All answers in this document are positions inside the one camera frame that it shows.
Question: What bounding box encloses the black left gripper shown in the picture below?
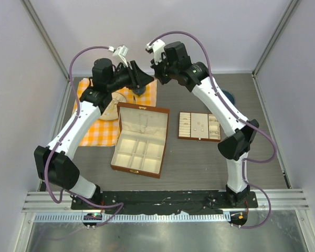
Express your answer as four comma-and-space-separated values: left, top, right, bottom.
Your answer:
107, 61, 154, 93

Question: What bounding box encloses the silver crystal necklace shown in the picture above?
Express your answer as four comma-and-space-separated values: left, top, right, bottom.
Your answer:
138, 114, 149, 132

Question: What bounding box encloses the brown jewelry tray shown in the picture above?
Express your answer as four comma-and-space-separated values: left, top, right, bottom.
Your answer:
178, 112, 221, 142

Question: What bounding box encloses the brown jewelry box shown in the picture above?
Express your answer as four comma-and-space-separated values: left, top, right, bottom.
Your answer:
110, 102, 170, 179

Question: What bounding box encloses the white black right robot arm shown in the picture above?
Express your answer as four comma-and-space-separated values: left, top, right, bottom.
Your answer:
146, 39, 259, 207

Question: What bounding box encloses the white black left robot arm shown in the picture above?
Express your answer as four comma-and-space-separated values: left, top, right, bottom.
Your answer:
34, 58, 154, 209

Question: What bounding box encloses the small dark blue cup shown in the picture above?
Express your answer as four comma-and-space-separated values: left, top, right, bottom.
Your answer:
132, 87, 146, 97

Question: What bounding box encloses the beige floral ceramic plate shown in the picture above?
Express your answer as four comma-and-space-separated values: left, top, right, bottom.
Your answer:
99, 92, 127, 121

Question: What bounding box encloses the blue ceramic bowl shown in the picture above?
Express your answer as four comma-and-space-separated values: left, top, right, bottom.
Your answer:
222, 90, 236, 105

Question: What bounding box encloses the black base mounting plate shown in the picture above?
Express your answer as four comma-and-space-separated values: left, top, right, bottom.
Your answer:
70, 189, 259, 216

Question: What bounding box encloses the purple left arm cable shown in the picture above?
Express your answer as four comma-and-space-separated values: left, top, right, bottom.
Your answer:
43, 46, 125, 228

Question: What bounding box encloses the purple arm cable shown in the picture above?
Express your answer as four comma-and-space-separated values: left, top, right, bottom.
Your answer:
146, 31, 278, 229
43, 46, 125, 228

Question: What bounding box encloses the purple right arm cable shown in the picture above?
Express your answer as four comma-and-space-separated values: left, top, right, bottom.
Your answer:
146, 31, 278, 229

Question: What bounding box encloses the white slotted cable duct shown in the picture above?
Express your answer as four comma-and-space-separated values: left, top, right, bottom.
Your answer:
34, 212, 230, 223

